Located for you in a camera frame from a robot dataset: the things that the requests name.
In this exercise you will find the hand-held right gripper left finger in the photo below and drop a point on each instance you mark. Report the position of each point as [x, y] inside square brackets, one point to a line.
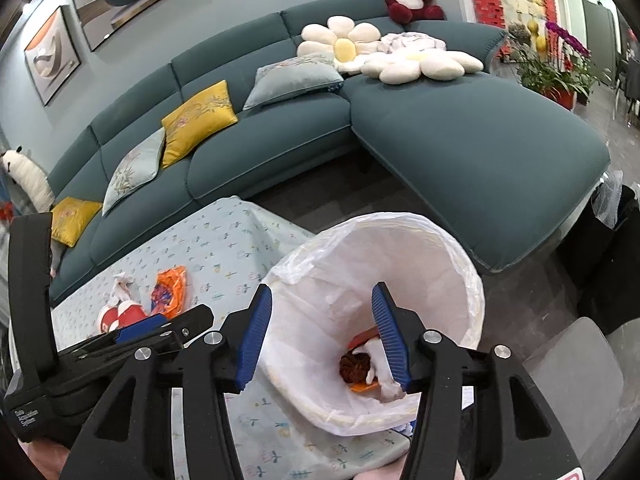
[255, 340]

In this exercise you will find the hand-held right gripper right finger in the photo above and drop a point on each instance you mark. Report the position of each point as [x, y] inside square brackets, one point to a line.
[392, 345]

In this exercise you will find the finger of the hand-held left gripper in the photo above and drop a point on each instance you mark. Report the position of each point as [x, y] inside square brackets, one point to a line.
[142, 324]
[192, 320]

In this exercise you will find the white paper tissue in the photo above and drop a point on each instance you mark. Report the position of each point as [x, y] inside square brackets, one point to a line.
[382, 370]

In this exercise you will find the white sock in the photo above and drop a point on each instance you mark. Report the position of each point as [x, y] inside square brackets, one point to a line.
[121, 287]

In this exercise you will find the pink-brown hair scrunchie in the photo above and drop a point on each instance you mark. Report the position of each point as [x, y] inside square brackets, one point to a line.
[356, 366]

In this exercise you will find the white lined trash bin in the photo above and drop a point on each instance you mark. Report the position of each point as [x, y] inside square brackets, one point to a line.
[350, 260]

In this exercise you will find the cream trash bin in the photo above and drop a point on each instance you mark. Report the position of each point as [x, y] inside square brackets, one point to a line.
[477, 290]

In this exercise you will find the grey plush mouse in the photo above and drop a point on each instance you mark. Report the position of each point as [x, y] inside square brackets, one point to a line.
[56, 260]

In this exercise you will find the yellow embroidered cushion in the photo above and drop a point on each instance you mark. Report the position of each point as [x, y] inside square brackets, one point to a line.
[200, 120]
[75, 220]

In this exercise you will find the red bow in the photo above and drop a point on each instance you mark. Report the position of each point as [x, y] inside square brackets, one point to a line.
[6, 211]

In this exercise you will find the long white plush animal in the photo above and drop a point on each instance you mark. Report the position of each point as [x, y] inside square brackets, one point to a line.
[27, 180]

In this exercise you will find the grey-blue embroidered cushion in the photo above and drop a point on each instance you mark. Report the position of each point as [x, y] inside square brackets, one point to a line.
[135, 170]
[295, 80]

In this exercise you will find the teal sectional sofa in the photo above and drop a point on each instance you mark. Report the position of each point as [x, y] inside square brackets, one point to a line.
[450, 150]

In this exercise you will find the black bin with clear bag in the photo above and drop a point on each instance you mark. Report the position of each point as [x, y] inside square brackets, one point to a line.
[590, 260]

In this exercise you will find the clear plastic wrap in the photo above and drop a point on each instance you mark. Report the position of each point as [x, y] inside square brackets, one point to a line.
[607, 200]

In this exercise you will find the cream flower-shaped cushion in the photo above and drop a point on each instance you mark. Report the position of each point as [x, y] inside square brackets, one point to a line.
[342, 45]
[425, 65]

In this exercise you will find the pale crumpled cloth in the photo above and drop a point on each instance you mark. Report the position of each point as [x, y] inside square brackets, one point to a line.
[410, 42]

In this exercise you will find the green potted plant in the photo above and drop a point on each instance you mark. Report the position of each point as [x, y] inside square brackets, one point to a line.
[550, 72]

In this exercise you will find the yellow gourd ornament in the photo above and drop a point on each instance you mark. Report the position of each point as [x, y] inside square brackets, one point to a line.
[536, 30]

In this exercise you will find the dark chair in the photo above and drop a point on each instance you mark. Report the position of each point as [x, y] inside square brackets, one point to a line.
[630, 90]

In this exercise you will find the purple orchid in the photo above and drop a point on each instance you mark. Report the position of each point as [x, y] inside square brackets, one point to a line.
[567, 37]

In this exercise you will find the grey cabinet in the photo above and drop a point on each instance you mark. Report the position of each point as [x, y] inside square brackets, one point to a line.
[602, 45]

